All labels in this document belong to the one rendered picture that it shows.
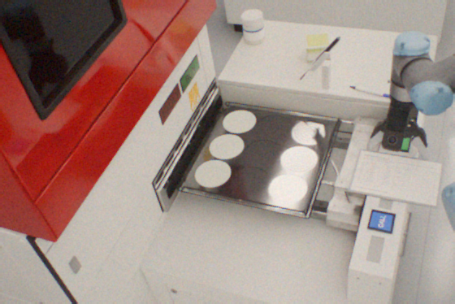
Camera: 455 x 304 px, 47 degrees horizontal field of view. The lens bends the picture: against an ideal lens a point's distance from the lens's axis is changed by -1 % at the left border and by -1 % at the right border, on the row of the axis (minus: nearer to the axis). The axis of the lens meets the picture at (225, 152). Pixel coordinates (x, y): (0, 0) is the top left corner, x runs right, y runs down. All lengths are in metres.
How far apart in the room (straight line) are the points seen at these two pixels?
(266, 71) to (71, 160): 0.85
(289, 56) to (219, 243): 0.66
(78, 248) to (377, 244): 0.65
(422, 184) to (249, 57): 0.71
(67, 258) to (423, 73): 0.82
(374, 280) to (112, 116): 0.66
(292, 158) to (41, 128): 0.78
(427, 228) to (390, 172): 1.13
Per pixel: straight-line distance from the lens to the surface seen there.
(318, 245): 1.40
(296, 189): 1.41
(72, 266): 1.17
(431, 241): 2.45
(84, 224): 1.18
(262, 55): 1.75
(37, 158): 0.93
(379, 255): 1.23
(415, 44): 1.20
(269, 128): 1.58
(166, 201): 1.46
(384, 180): 1.35
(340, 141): 1.60
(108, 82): 1.06
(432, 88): 1.12
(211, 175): 1.47
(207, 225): 1.47
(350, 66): 1.68
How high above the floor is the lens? 1.98
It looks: 45 degrees down
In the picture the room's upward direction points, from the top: 11 degrees counter-clockwise
